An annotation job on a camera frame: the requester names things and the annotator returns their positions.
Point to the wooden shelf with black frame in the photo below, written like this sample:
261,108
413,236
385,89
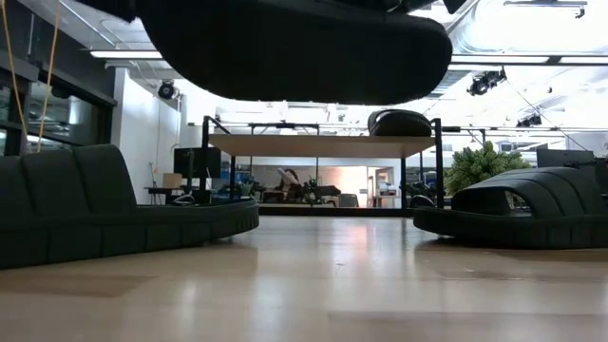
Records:
323,146

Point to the black monitor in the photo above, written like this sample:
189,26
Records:
197,162

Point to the black ceiling spotlight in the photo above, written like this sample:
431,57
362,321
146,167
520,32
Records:
529,121
484,83

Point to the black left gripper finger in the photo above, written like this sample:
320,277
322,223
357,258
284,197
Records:
114,7

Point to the black desk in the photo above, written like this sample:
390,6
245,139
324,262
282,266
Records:
166,190

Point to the ceiling light fixture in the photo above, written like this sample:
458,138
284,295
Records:
126,54
584,60
499,59

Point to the green artificial plant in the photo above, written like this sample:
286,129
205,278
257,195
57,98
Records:
480,166

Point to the cardboard box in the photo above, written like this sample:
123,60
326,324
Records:
172,180

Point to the grey monitor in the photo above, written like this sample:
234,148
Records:
565,157

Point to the black rubber slide sandal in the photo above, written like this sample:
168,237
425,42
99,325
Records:
522,223
95,223
294,52
399,126

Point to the dark background machine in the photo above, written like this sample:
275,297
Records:
304,190

